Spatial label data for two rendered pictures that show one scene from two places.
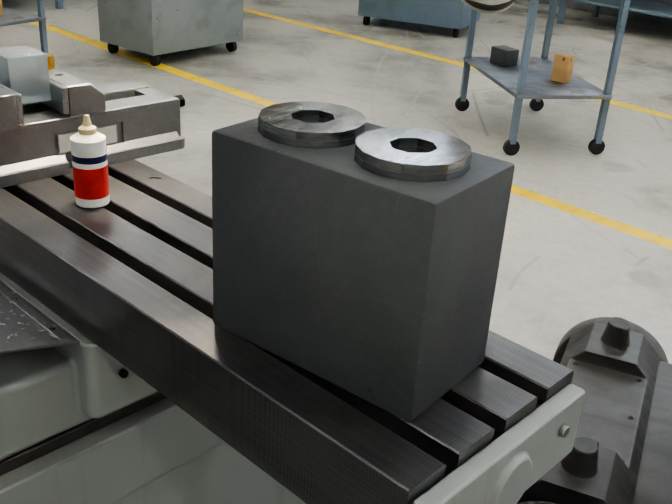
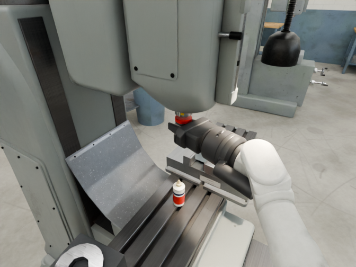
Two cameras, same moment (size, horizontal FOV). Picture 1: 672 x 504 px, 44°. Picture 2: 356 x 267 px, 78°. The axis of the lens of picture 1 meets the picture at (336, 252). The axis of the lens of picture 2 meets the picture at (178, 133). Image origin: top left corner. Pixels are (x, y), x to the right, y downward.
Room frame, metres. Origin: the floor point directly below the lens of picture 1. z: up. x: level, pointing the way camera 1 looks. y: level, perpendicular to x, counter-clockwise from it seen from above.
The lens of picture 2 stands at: (0.81, -0.22, 1.55)
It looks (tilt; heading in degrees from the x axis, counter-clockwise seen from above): 33 degrees down; 78
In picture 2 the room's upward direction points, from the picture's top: straight up
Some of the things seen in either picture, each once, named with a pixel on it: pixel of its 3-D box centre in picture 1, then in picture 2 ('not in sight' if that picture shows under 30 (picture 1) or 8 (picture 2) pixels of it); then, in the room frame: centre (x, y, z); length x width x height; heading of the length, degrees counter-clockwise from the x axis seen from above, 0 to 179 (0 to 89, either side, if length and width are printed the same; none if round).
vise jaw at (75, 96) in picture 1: (62, 88); (217, 161); (1.09, 0.38, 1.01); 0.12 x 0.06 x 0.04; 45
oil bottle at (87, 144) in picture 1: (89, 159); (178, 191); (0.92, 0.30, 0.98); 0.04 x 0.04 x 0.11
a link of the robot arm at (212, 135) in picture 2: not in sight; (207, 140); (0.98, 0.21, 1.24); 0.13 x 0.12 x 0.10; 29
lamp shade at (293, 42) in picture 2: not in sight; (282, 46); (1.12, 0.20, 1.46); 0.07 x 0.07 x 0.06
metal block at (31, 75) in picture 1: (19, 74); (204, 151); (1.05, 0.42, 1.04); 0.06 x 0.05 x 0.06; 45
